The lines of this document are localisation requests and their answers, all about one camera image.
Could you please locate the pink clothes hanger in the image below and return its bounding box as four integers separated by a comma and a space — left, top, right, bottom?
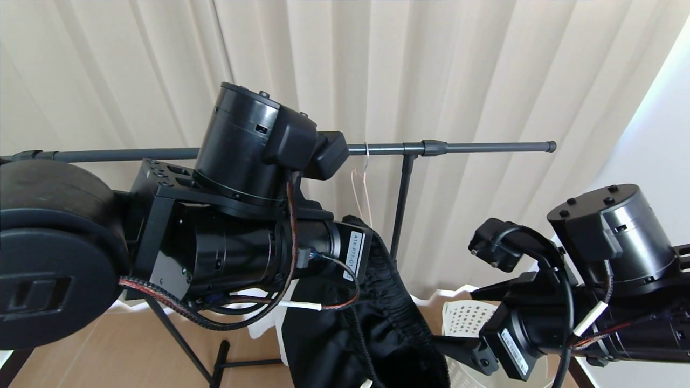
350, 143, 374, 230

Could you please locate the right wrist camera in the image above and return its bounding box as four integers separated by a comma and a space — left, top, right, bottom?
468, 217, 564, 303

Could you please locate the black cable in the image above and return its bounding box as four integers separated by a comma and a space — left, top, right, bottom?
493, 225, 573, 388

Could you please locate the black clothes rack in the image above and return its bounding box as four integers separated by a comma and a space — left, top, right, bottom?
0, 140, 557, 388

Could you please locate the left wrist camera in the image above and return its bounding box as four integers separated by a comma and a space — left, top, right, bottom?
294, 131, 350, 181

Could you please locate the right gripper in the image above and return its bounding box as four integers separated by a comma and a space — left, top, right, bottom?
480, 307, 587, 382

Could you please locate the black garment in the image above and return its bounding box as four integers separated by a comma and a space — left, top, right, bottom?
281, 214, 451, 388

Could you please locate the white laundry basket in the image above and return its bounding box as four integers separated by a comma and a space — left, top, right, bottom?
442, 299, 550, 388

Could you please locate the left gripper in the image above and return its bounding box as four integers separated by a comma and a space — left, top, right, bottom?
181, 207, 374, 302

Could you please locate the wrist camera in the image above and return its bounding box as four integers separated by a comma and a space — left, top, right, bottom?
468, 217, 564, 303
294, 131, 350, 181

